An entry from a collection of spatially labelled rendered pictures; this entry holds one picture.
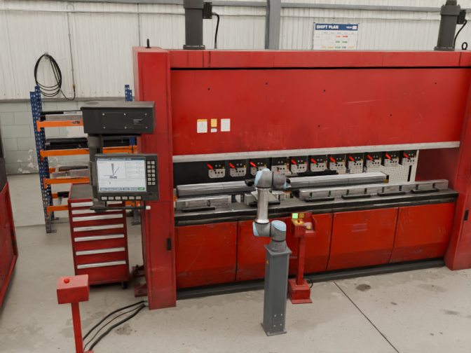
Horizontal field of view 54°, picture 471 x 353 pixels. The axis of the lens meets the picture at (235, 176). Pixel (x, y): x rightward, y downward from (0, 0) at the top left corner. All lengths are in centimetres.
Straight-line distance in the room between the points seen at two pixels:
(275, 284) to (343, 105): 178
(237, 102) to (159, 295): 189
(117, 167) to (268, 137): 148
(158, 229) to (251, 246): 94
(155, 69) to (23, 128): 501
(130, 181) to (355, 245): 249
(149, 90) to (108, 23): 454
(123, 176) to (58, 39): 502
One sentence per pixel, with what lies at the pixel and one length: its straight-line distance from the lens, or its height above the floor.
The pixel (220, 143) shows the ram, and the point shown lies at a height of 149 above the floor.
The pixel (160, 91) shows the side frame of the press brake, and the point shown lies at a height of 200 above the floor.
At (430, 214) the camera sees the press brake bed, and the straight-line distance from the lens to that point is 532.
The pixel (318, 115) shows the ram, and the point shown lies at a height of 172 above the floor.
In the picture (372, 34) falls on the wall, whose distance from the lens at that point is 969.
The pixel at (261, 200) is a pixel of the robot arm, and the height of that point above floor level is 119.
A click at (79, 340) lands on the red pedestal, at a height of 33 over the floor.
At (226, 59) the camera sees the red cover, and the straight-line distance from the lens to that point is 407.
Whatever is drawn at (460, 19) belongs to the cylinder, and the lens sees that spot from 523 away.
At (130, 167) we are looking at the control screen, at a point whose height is 151.
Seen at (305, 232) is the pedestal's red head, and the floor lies 70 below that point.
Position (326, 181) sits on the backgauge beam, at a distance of 498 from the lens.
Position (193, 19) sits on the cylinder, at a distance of 409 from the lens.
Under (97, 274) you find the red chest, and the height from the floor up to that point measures 22.
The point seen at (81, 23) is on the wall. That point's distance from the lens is 825.
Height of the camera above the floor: 252
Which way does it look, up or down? 18 degrees down
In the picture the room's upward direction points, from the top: 1 degrees clockwise
